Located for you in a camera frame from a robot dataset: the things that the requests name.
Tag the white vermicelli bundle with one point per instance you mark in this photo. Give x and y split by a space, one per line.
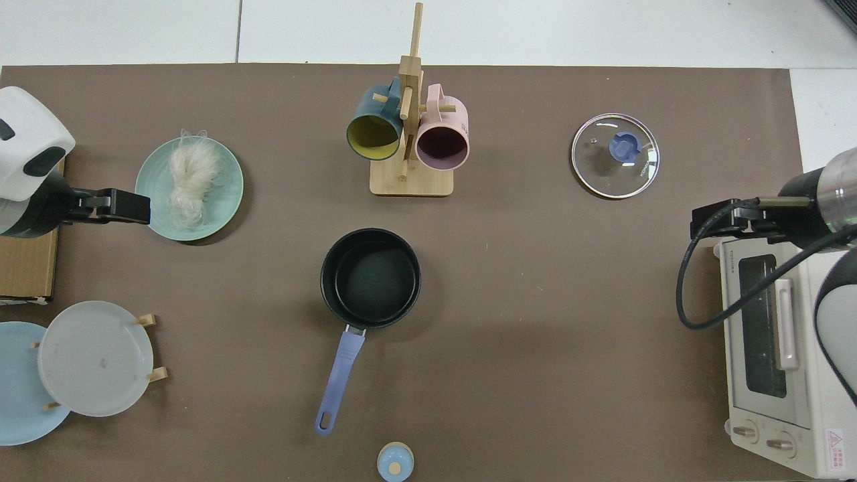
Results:
191 174

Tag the wooden mug stand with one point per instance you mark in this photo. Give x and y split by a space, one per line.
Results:
412 181

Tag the pale toaster oven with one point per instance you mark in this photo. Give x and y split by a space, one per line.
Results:
770 402

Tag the small blue round thing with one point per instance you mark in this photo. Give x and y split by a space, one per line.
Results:
395 462

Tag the brown table cloth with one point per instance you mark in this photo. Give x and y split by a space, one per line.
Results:
535 321

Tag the pink mug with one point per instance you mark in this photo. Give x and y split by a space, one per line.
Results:
445 117

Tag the glass lid blue knob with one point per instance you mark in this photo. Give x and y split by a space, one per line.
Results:
602 167

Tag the grey plate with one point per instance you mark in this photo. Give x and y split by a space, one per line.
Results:
94 358

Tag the pale green plate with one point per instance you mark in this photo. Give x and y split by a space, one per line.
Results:
224 194

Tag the light blue plate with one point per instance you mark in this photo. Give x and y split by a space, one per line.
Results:
17 388

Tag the dark ridged corner object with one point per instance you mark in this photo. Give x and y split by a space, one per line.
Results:
845 12

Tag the wooden plate rack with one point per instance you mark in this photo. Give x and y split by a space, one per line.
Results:
148 320

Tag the teal mug yellow inside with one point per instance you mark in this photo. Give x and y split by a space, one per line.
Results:
368 110

